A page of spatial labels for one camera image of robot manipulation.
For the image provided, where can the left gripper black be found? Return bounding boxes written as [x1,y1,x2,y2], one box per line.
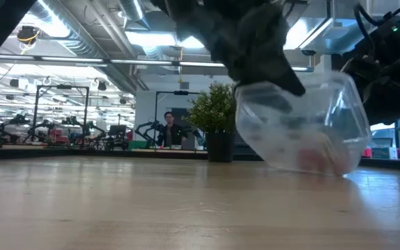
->
[158,0,307,113]

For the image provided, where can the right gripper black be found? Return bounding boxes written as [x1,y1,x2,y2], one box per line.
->
[342,41,400,126]

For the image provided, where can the clear plastic tupperware container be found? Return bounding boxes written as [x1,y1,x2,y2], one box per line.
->
[234,71,374,177]

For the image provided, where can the large red strawberry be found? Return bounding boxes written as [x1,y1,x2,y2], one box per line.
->
[296,147,326,174]

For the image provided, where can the grey storage box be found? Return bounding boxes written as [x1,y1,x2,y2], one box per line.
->
[372,146,397,160]

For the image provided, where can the artificial green potted plant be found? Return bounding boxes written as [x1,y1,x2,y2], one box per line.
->
[185,82,239,163]

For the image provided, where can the person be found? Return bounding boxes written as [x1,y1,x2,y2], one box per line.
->
[156,110,189,149]

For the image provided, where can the long ceiling light bar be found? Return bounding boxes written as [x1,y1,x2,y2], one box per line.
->
[0,53,315,73]

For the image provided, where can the green crate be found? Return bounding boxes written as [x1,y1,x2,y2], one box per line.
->
[128,140,149,151]

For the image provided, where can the round black ceiling device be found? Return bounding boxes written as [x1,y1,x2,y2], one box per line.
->
[15,24,41,46]

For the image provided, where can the black background rig frame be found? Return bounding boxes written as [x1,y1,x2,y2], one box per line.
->
[34,84,90,147]
[153,89,203,151]

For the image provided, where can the black aluminium table frame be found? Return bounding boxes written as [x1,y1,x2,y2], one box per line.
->
[0,147,400,172]

